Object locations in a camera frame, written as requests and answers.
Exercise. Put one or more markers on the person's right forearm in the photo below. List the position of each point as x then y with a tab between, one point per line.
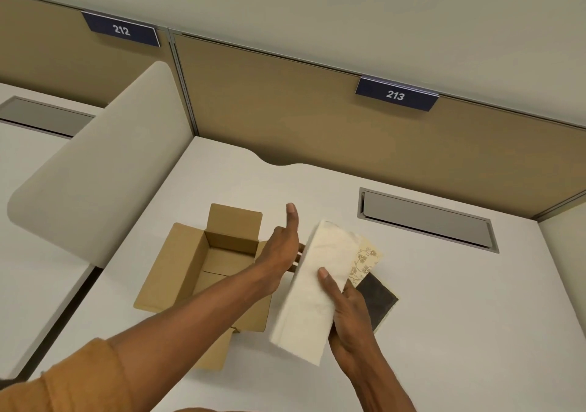
380	389

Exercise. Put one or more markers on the white tissue paper stack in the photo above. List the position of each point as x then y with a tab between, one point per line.
311	297

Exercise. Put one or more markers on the tan partition panel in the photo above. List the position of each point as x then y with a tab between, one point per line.
320	128
46	45

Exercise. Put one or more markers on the blue number sign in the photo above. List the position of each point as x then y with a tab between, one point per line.
121	29
396	95

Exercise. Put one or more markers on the brown cardboard box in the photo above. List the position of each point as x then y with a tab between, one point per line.
183	260

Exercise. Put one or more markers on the cream floral tissue box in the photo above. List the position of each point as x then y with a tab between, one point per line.
366	256

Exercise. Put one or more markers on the dark grey flat panel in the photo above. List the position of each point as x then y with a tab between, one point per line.
380	302

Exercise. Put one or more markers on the cream straight desk divider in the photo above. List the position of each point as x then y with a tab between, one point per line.
567	251

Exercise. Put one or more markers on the person's left hand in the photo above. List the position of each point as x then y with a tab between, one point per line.
279	256

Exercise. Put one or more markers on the person's right hand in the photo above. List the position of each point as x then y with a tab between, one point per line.
352	329

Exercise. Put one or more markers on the cream rounded desk divider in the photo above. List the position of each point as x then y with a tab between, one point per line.
105	173

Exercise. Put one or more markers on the person's left forearm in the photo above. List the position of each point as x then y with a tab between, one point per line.
192	324

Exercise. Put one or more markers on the white table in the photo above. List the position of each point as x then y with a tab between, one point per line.
480	334

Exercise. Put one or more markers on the orange shirt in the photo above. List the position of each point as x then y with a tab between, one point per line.
59	379

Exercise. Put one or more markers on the neighbouring white desk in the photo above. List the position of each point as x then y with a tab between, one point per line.
27	288

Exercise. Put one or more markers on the grey metal partition post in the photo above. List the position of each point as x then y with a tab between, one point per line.
183	82
563	205

